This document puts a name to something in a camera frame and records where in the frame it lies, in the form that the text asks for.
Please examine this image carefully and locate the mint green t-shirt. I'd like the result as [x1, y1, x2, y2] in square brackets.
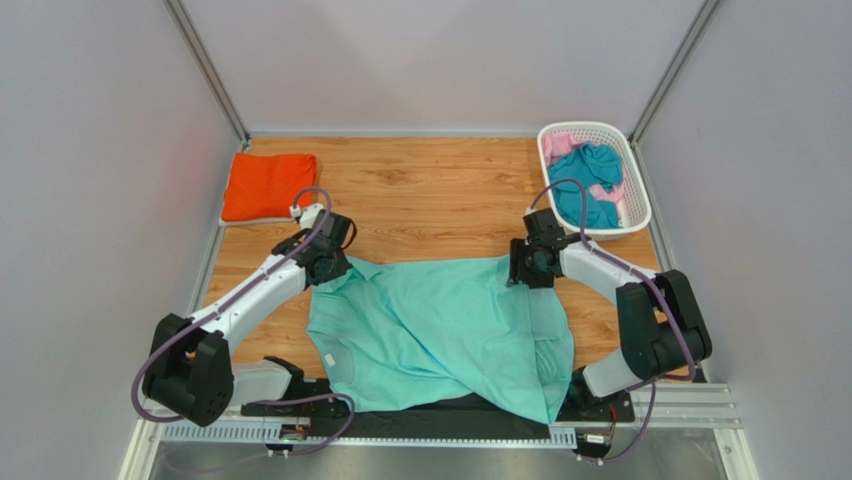
[307, 257, 575, 424]

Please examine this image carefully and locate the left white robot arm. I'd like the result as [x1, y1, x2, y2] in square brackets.
[131, 205, 357, 427]

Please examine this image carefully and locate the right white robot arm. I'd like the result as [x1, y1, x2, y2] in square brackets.
[509, 210, 713, 402]

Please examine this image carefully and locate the folded orange t-shirt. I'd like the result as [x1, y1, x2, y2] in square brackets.
[222, 153, 318, 210]

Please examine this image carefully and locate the teal blue t-shirt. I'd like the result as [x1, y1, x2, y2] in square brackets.
[547, 143, 623, 230]

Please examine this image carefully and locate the pink t-shirt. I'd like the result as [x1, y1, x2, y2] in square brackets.
[542, 132, 625, 203]

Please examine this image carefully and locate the white plastic laundry basket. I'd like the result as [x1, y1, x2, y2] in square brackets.
[537, 121, 652, 241]

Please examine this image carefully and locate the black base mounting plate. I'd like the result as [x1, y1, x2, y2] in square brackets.
[241, 393, 636, 440]

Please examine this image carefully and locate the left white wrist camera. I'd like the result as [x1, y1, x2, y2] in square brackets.
[290, 203, 326, 229]

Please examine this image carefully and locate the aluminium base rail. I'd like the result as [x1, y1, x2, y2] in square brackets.
[151, 382, 742, 448]

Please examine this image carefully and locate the left aluminium corner post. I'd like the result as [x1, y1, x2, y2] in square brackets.
[163, 0, 252, 151]

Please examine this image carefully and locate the aluminium corner post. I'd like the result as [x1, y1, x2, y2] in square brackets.
[628, 0, 724, 146]
[163, 0, 252, 151]

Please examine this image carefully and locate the right aluminium corner post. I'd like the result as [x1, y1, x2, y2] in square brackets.
[628, 0, 724, 146]

